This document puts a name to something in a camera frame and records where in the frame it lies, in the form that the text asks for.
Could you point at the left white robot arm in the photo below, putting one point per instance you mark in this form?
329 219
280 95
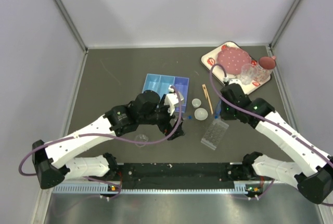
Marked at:
60 161

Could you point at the pink strawberry mug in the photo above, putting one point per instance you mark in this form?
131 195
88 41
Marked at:
265 67

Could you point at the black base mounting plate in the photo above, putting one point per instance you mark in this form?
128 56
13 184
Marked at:
181 176

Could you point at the clear glass dish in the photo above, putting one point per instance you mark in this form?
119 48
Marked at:
141 140

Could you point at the clear acrylic test tube rack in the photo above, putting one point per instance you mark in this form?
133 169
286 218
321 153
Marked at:
214 133

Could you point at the purple right drawer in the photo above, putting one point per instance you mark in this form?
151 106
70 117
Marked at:
182 85

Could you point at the light blue drawer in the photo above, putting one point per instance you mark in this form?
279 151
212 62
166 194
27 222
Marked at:
164 84
152 82

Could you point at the white evaporating dish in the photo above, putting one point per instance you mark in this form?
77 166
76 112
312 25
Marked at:
201 114

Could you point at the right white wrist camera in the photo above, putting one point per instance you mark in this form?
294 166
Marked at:
229 81

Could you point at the light blue middle drawer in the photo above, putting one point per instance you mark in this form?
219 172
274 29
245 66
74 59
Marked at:
164 84

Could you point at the pink dotted plate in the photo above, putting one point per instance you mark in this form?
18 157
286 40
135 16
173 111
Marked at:
232 59

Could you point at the light blue left drawer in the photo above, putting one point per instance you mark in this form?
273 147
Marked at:
152 82

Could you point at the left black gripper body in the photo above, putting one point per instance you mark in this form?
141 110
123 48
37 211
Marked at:
162 117

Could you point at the wooden tongs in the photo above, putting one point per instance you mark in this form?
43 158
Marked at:
206 94

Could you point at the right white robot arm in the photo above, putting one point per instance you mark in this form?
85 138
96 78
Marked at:
310 170

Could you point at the clear drinking glass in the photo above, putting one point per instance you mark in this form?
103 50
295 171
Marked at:
248 73

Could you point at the small white crucible cup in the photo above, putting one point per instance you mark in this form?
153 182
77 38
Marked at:
196 103

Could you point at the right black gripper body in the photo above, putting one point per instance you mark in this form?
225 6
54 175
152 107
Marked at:
228 112

